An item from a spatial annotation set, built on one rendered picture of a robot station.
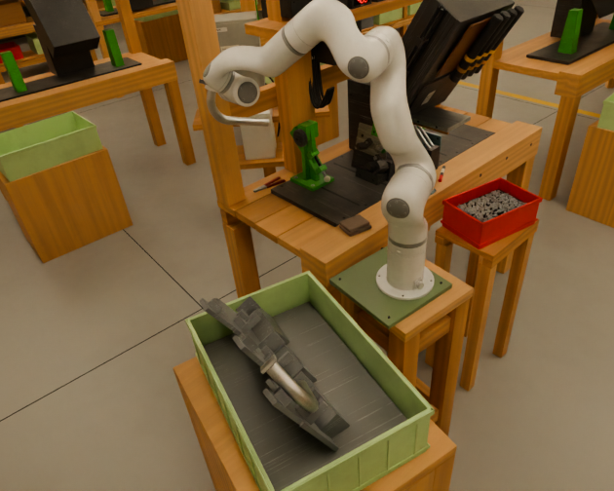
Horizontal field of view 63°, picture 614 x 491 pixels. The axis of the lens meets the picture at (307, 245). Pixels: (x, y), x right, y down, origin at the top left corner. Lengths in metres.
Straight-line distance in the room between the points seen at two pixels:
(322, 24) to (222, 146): 0.85
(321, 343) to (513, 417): 1.21
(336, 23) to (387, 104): 0.23
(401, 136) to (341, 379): 0.68
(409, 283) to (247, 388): 0.60
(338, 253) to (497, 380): 1.16
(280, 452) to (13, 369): 2.07
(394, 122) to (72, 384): 2.14
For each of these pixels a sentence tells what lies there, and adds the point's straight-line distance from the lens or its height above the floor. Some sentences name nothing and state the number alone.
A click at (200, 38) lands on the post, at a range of 1.91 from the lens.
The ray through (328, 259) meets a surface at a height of 0.90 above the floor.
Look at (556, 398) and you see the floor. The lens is 2.61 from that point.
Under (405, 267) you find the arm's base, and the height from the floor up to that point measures 0.98.
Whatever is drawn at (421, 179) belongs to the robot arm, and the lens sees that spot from 1.43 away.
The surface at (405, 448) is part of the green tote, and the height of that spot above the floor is 0.86.
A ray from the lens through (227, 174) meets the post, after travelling 2.09.
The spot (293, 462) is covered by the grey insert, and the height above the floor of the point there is 0.85.
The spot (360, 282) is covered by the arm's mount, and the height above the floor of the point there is 0.87.
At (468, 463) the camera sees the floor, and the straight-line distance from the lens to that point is 2.32.
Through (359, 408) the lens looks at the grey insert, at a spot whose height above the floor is 0.85.
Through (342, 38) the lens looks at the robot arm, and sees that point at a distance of 1.30.
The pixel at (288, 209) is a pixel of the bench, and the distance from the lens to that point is 2.07.
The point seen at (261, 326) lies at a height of 0.92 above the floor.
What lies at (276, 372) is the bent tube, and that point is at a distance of 1.05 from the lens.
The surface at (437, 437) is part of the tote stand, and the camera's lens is 1.41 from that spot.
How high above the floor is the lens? 1.97
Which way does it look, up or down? 36 degrees down
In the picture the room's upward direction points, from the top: 5 degrees counter-clockwise
